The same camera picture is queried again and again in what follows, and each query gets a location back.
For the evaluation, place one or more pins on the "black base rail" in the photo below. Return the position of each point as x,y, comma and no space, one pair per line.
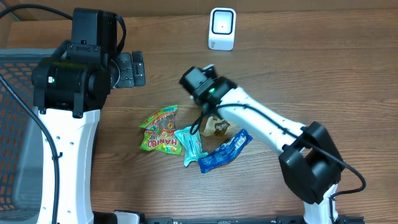
277,220

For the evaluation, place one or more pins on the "white barcode scanner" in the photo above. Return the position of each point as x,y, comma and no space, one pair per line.
222,29

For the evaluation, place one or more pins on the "mint green tissue packet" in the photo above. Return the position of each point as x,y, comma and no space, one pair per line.
192,144

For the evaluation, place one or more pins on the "green Haribo gummy bag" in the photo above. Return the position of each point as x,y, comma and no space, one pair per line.
159,132

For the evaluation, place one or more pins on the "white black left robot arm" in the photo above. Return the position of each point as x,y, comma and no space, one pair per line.
70,89

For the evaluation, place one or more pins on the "beige dried mushroom bag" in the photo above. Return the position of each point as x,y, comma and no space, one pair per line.
216,126

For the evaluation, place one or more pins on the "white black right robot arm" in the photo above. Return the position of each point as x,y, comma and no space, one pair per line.
310,162

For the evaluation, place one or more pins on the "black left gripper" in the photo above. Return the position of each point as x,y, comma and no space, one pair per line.
125,60

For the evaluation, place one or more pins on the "blue snack packet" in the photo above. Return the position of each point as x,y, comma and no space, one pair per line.
225,153

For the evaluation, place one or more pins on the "grey plastic lattice basket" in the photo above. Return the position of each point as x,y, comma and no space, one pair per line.
21,139

